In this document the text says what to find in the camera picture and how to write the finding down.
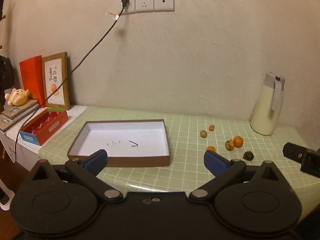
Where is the dark wooden coat rack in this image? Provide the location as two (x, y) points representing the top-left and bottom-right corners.
(0, 0), (10, 20)

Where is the green checked tablecloth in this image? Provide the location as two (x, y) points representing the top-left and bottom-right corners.
(39, 106), (320, 230)

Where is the white cabinet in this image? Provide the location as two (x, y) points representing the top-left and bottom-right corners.
(0, 104), (88, 165)

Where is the cream thermos jug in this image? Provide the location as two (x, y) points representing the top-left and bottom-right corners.
(250, 72), (286, 136)

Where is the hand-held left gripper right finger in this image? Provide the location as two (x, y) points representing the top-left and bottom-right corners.
(189, 150), (284, 202)

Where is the red paper bag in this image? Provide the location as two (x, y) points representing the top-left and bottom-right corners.
(19, 56), (47, 108)

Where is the wooden picture frame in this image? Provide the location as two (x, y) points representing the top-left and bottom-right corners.
(42, 52), (71, 110)

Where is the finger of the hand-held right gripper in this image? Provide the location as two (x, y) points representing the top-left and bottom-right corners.
(283, 142), (320, 178)

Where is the dark cloth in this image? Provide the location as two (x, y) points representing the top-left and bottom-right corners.
(0, 55), (13, 105)

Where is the red box with blue end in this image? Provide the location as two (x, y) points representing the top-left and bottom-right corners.
(19, 108), (69, 147)

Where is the brown cardboard box tray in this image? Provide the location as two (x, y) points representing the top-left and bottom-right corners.
(67, 119), (171, 167)

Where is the yellow plush toy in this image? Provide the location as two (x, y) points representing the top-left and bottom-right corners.
(4, 88), (32, 107)

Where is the white plastic object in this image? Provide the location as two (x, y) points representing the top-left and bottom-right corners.
(0, 179), (15, 210)

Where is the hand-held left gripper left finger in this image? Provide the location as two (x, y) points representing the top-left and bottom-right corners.
(30, 149), (124, 202)

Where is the black plug and cable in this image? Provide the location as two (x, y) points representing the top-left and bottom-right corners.
(14, 0), (129, 167)

